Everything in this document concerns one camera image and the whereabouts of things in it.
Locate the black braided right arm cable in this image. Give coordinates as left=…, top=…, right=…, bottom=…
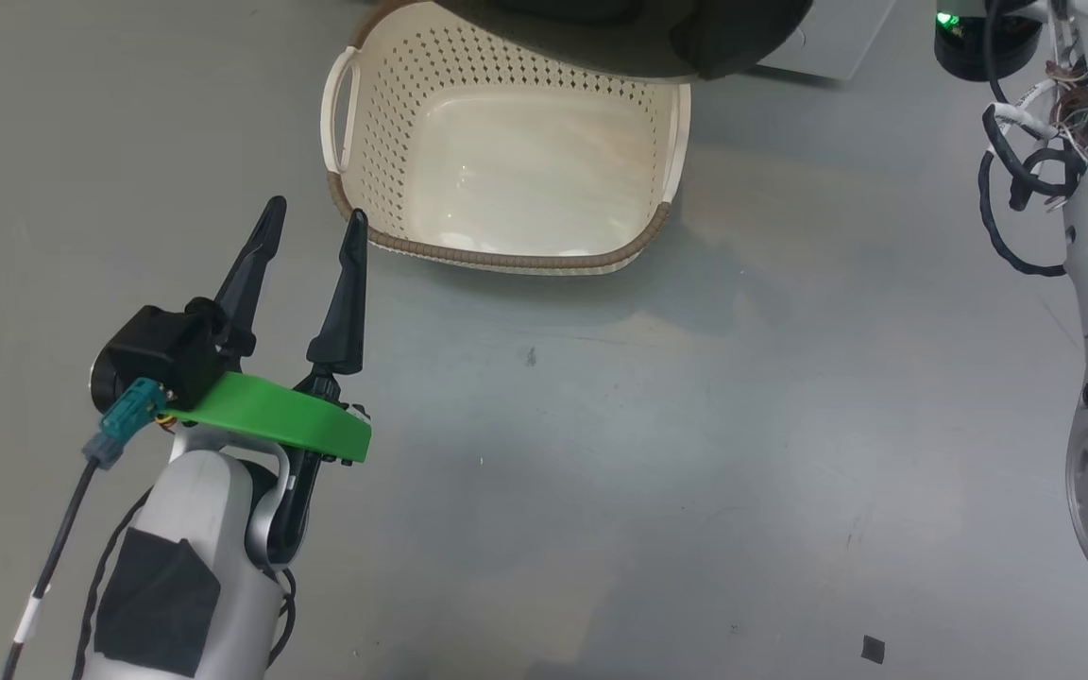
left=978, top=0, right=1088, bottom=278

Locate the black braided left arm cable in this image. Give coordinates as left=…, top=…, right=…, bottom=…
left=75, top=489, right=153, bottom=680

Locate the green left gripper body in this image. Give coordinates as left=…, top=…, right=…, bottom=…
left=164, top=371, right=373, bottom=568

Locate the teal plug left camera cable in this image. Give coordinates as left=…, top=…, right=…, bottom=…
left=1, top=378, right=169, bottom=680

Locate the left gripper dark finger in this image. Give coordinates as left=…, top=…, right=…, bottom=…
left=212, top=195, right=288, bottom=371
left=306, top=209, right=370, bottom=403

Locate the cream perforated laundry basket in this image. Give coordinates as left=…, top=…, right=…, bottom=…
left=320, top=0, right=693, bottom=277

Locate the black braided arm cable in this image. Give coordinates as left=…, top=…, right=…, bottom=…
left=75, top=489, right=153, bottom=680
left=978, top=0, right=1088, bottom=278

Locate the black glass washing machine door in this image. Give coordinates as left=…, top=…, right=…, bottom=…
left=431, top=0, right=814, bottom=81

